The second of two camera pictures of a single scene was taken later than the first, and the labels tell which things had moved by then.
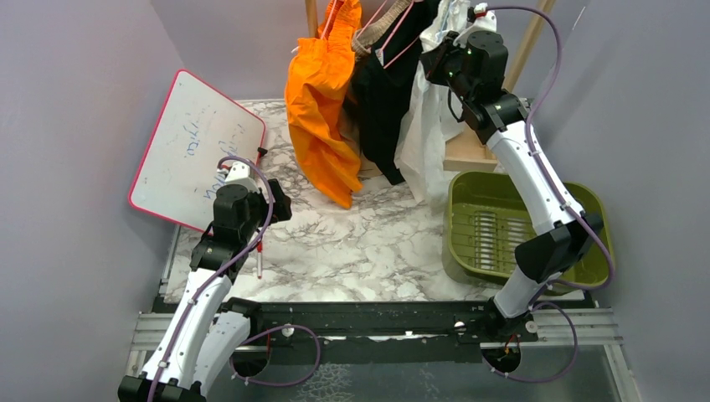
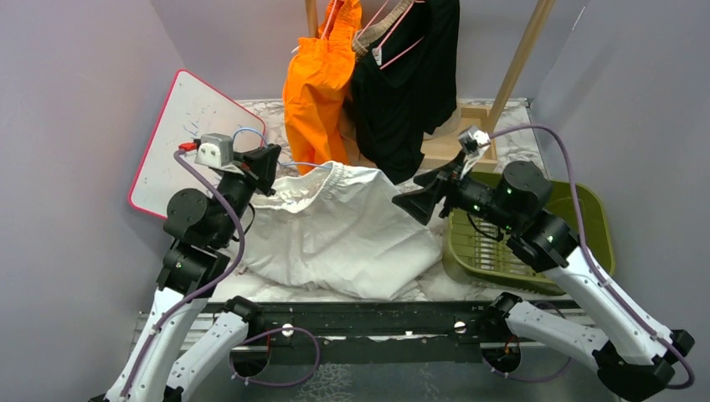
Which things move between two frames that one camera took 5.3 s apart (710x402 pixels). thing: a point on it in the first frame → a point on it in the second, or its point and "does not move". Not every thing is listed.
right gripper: (433, 59) → (419, 203)
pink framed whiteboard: (197, 126) does not move
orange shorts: (318, 71) does not move
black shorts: (378, 101) does not move
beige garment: (362, 38) does not move
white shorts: (429, 124) → (337, 228)
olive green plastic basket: (485, 218) does not move
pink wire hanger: (389, 39) does not move
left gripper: (280, 204) → (262, 163)
